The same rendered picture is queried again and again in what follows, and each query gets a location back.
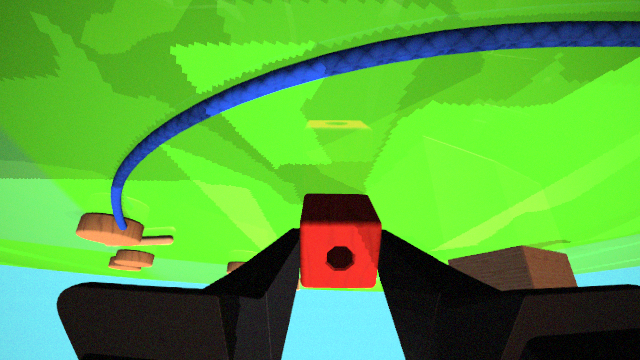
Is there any light brown wooden disc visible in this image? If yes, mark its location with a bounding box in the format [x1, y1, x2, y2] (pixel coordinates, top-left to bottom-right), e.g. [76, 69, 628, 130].
[108, 256, 141, 271]
[226, 261, 246, 274]
[114, 249, 155, 267]

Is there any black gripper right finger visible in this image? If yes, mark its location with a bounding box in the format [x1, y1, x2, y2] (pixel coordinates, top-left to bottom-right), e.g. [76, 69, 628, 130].
[378, 230, 640, 360]

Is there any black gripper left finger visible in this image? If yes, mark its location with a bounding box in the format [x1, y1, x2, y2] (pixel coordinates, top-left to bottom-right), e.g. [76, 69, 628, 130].
[56, 228, 300, 360]

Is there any round wooden button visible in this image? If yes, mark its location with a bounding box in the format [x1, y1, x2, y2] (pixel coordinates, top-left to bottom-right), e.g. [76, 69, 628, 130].
[75, 212, 144, 246]

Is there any thin wooden stick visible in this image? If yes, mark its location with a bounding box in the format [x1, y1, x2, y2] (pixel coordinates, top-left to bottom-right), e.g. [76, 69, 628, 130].
[105, 235, 174, 246]

